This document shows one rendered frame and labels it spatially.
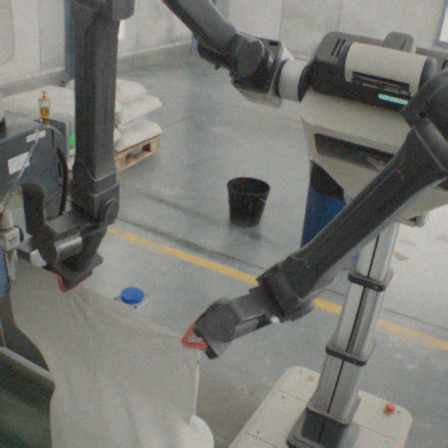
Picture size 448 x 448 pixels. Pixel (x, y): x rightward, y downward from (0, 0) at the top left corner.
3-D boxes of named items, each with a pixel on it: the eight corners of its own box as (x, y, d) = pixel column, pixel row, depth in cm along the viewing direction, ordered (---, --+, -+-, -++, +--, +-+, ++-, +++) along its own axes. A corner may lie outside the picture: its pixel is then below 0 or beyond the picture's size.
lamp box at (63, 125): (80, 155, 119) (80, 117, 114) (67, 161, 115) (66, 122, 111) (57, 148, 121) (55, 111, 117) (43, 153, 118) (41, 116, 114)
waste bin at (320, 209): (374, 248, 349) (395, 157, 318) (355, 285, 308) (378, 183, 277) (308, 227, 367) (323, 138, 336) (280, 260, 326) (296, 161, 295)
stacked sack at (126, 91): (150, 98, 450) (151, 81, 443) (119, 108, 415) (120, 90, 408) (91, 86, 475) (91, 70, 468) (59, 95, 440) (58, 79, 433)
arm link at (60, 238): (122, 198, 89) (89, 175, 92) (69, 216, 80) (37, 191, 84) (110, 254, 95) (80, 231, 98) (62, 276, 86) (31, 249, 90)
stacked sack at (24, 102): (86, 106, 418) (86, 88, 411) (24, 125, 366) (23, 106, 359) (50, 97, 435) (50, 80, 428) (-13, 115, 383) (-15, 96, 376)
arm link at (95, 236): (115, 226, 94) (97, 204, 95) (87, 237, 88) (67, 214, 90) (103, 250, 98) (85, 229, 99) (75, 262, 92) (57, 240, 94)
